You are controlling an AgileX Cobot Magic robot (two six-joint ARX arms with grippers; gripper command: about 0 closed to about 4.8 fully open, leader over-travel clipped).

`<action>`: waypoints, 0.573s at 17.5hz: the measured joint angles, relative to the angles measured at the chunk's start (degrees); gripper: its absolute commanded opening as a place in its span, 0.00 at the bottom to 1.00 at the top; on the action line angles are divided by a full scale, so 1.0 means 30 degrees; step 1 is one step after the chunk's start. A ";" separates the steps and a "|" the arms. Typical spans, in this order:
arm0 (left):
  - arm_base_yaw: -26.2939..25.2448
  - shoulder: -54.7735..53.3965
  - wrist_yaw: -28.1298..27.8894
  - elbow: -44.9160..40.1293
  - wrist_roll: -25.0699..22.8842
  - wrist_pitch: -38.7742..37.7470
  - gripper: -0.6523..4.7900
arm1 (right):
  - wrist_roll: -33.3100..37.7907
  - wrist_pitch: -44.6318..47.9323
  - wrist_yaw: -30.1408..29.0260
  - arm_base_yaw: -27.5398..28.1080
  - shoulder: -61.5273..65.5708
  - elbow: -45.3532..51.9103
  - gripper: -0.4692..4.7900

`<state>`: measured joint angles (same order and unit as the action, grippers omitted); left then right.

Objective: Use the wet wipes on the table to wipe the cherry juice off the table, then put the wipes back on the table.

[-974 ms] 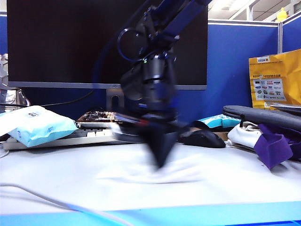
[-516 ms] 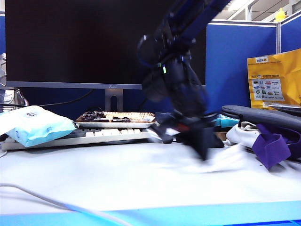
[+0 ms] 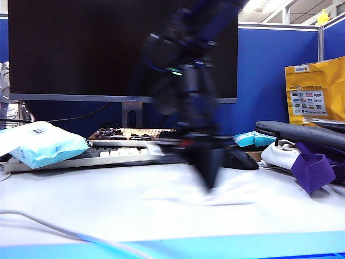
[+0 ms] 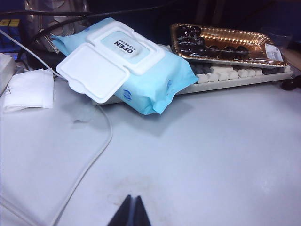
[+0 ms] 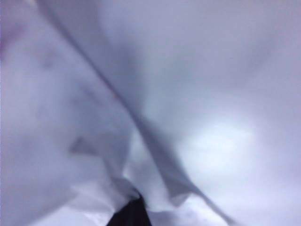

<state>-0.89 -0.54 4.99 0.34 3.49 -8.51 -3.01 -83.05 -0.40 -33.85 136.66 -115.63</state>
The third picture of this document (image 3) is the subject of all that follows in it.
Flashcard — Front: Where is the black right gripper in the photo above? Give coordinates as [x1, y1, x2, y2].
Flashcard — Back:
[157, 91, 236, 193]

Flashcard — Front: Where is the white wet wipe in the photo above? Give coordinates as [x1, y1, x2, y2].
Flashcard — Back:
[140, 186, 258, 207]

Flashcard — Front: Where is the light blue wet wipes pack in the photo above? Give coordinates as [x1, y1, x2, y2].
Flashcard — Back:
[0, 120, 91, 169]

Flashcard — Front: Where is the black computer mouse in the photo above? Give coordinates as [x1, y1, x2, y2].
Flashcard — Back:
[226, 148, 260, 171]

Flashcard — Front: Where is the light blue snack packet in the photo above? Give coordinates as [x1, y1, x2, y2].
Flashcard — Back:
[233, 130, 278, 148]

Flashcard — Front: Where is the white cloth bag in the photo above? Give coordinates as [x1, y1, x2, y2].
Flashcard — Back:
[260, 139, 305, 171]

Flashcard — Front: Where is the white tray of cherries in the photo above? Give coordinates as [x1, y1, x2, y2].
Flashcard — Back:
[87, 127, 178, 148]

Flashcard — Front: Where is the grey laptop sleeve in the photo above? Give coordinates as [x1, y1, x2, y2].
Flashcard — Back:
[254, 120, 345, 152]

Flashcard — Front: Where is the silver monitor stand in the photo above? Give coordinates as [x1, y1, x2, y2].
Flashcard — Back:
[121, 102, 143, 129]

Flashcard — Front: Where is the blue cubicle partition panel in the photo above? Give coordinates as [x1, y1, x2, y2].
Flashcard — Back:
[0, 13, 321, 146]
[319, 18, 345, 62]

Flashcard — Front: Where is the purple cloth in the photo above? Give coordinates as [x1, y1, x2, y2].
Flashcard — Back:
[291, 141, 337, 195]

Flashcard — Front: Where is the white mechanical keyboard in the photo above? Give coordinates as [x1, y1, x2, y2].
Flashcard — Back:
[4, 140, 189, 173]

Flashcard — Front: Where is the purple fabric bag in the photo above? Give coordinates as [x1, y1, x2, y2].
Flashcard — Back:
[322, 151, 345, 186]

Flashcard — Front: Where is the yellow paper bag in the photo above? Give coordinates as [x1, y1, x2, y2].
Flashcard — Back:
[285, 56, 345, 126]

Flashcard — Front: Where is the black computer monitor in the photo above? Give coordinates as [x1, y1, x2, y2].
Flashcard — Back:
[8, 0, 239, 104]

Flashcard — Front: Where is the yellow rubber duck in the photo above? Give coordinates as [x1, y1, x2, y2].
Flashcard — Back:
[315, 8, 332, 26]

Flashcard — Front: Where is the black monitor cable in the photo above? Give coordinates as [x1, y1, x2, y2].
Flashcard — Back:
[0, 118, 36, 125]
[45, 101, 113, 122]

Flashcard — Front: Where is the thick white cable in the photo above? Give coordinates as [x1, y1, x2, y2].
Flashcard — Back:
[0, 209, 157, 259]

